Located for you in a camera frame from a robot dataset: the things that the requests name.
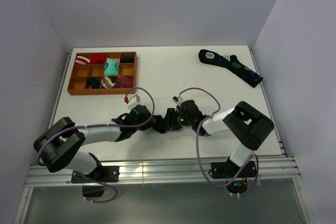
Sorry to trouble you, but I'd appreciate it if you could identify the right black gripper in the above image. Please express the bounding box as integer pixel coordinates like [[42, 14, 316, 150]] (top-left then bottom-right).
[[158, 108, 194, 131]]

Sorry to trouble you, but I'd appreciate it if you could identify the black white-striped sock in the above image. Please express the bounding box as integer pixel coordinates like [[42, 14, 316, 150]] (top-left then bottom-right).
[[151, 115, 169, 134]]

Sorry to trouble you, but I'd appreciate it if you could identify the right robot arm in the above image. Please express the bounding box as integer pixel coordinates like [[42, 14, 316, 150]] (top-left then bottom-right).
[[163, 100, 275, 177]]

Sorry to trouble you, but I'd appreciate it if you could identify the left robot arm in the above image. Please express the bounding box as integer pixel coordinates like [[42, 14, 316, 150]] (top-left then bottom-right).
[[33, 105, 157, 182]]

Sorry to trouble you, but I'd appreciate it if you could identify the maroon purple rolled sock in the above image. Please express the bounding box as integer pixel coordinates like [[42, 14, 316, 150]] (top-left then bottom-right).
[[117, 75, 133, 88]]

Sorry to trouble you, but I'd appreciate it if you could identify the beige brown rolled sock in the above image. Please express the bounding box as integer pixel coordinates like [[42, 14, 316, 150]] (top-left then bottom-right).
[[101, 76, 118, 89]]

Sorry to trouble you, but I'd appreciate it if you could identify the dark teal rolled sock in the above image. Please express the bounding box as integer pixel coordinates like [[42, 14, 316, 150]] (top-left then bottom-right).
[[87, 78, 101, 89]]

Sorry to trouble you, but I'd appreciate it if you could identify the dark navy rolled sock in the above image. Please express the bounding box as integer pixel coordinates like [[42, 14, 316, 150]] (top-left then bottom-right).
[[120, 54, 135, 63]]

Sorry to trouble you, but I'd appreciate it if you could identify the black blue patterned sock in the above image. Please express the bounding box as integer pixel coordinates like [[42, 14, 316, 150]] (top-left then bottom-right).
[[198, 49, 263, 88]]

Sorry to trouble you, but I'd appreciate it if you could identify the red white striped rolled sock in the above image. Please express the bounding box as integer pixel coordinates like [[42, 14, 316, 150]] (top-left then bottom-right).
[[75, 56, 90, 65]]

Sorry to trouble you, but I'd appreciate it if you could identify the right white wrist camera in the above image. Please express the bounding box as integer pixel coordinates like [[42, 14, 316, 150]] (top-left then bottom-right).
[[172, 93, 185, 106]]

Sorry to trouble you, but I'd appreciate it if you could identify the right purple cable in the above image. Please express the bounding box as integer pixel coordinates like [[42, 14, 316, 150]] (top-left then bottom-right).
[[178, 87, 259, 196]]

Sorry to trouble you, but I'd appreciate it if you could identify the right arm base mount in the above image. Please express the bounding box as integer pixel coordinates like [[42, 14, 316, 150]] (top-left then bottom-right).
[[208, 160, 257, 179]]

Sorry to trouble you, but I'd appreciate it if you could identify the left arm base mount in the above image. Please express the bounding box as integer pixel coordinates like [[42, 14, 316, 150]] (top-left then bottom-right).
[[71, 165, 120, 201]]

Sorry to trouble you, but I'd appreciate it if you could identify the aluminium front rail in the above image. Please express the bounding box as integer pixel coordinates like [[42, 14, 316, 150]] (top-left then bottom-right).
[[24, 156, 301, 187]]

